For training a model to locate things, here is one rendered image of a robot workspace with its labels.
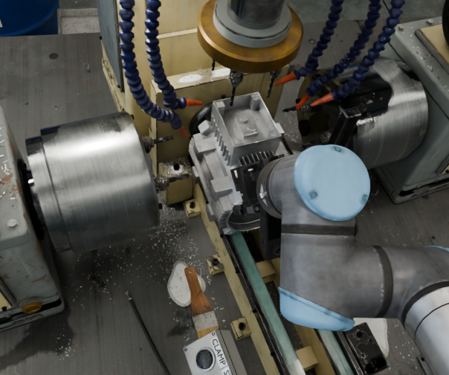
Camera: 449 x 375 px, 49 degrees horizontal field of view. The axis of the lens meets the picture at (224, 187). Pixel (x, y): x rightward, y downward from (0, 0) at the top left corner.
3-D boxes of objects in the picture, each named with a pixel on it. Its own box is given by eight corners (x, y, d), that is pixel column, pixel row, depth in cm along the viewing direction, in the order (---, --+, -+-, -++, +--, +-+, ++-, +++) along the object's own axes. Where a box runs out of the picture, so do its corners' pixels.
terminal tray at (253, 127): (208, 124, 103) (211, 100, 97) (254, 114, 106) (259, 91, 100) (227, 169, 97) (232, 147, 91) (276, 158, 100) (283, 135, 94)
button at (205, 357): (198, 353, 80) (192, 354, 78) (212, 346, 79) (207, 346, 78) (204, 372, 79) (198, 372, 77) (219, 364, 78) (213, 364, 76)
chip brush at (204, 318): (178, 270, 114) (178, 268, 113) (198, 265, 115) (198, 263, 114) (203, 357, 104) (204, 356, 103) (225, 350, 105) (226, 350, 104)
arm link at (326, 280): (385, 335, 56) (386, 228, 57) (288, 335, 55) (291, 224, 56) (353, 320, 66) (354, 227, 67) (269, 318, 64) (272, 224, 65)
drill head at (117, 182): (-19, 195, 106) (-63, 120, 85) (144, 155, 116) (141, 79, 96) (-2, 300, 94) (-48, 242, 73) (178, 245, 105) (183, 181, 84)
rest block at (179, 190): (158, 187, 126) (158, 159, 116) (184, 180, 128) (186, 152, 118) (166, 206, 123) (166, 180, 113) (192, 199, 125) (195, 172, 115)
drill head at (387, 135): (258, 127, 125) (277, 52, 104) (390, 95, 137) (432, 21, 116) (301, 208, 113) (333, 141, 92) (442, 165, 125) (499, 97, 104)
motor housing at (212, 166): (186, 170, 115) (190, 117, 99) (259, 152, 120) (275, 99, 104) (215, 243, 105) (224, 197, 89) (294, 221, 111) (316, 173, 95)
